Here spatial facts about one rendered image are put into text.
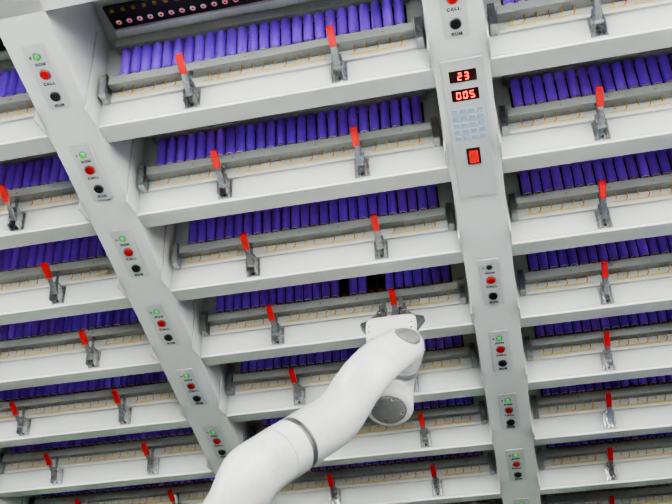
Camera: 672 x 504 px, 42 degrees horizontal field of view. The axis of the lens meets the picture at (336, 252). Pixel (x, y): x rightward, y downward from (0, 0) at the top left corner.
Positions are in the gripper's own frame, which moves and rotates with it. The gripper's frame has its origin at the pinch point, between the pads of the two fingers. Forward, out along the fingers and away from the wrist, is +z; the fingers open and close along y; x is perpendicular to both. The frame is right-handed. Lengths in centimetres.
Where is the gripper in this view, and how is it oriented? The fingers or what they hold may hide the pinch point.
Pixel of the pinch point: (392, 309)
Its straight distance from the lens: 177.6
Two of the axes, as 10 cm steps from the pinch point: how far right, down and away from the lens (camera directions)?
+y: 9.8, -1.4, -1.7
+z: 0.8, -5.0, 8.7
